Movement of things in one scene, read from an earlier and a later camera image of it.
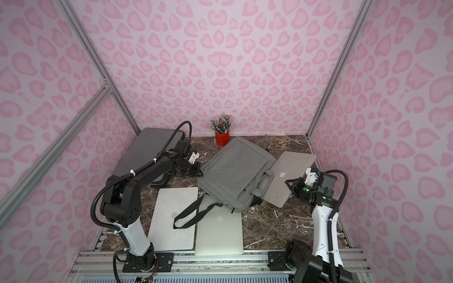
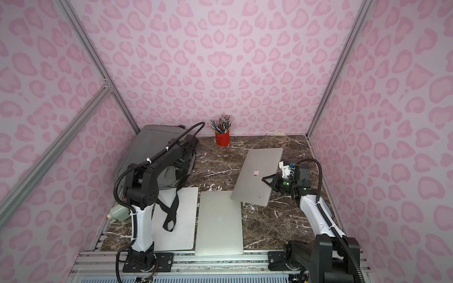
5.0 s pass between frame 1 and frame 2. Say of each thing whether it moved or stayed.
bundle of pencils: stayed
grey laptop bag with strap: moved
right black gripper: moved
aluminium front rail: stayed
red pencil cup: stayed
